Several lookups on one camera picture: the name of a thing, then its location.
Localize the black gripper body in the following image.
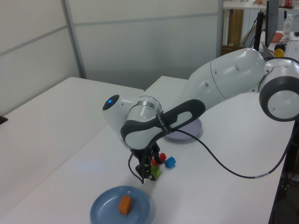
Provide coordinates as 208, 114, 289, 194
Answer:
129, 143, 162, 165

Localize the red cylinder block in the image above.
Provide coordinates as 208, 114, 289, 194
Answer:
150, 153, 167, 167

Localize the green rectangular block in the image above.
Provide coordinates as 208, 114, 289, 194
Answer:
150, 165, 164, 180

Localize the blue cylinder block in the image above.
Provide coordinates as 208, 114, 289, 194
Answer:
164, 156, 177, 169

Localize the orange block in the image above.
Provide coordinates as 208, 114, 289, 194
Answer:
118, 195, 132, 215

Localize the purple plate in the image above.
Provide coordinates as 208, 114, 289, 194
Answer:
163, 118, 204, 142

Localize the blue plate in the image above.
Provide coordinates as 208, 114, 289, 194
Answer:
90, 185, 151, 224

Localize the brown cardboard box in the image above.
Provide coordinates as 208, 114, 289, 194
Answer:
221, 45, 246, 56

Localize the brown wooden panel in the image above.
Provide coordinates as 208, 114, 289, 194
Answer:
228, 8, 244, 46

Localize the silver laptop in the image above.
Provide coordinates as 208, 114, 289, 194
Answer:
261, 42, 274, 58

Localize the white keyboard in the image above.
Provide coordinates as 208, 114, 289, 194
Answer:
285, 40, 299, 60

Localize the black monitor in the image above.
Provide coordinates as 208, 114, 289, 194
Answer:
266, 0, 279, 47

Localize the clear plastic bottle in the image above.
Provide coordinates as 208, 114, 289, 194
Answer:
282, 14, 293, 41

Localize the black cable strap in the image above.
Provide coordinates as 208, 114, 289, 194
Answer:
155, 111, 175, 135

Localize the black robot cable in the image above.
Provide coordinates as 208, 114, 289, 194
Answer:
128, 120, 297, 185

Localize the grey partition post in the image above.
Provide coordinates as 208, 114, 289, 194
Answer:
216, 0, 225, 56

